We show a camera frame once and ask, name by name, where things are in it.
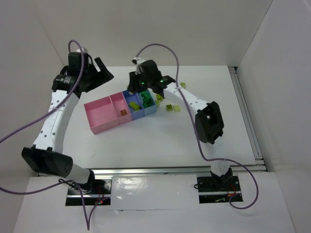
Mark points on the light blue container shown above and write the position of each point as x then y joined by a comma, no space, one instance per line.
149,110

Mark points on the pink container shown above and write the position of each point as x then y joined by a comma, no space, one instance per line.
104,114

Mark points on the purple blue container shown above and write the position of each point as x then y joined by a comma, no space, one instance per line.
134,97

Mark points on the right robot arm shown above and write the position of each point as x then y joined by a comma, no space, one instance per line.
206,117

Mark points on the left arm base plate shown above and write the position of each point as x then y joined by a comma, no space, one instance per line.
100,194

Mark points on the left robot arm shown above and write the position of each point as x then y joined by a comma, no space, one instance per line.
45,156

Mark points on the aluminium rail front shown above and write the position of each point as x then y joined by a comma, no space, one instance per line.
167,170

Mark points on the brown lego plate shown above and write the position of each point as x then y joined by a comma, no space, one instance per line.
123,112

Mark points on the aluminium rail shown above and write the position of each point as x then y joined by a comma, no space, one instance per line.
245,113
167,170

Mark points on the lime lego brick left edge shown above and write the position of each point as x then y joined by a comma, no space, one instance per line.
159,98

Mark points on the pale lime lego brick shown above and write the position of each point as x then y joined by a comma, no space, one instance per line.
176,108

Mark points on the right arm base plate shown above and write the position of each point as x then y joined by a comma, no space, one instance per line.
209,193

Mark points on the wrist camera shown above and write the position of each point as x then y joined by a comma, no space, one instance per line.
137,60
84,50

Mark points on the lime square lego hollow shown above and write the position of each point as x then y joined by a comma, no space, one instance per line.
169,107

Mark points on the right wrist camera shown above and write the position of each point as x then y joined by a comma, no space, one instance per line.
137,60

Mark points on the aluminium rail right side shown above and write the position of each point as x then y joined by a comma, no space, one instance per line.
245,113

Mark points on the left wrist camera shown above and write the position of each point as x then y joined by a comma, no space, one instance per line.
84,50

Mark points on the dark green lego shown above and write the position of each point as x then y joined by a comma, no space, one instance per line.
149,103

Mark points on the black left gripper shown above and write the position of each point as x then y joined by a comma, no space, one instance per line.
96,76

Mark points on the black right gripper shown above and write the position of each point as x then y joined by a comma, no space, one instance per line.
145,87

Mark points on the green long lego brick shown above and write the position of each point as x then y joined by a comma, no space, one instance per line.
145,95

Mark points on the lime long lego brick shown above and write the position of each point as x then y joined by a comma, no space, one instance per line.
134,105

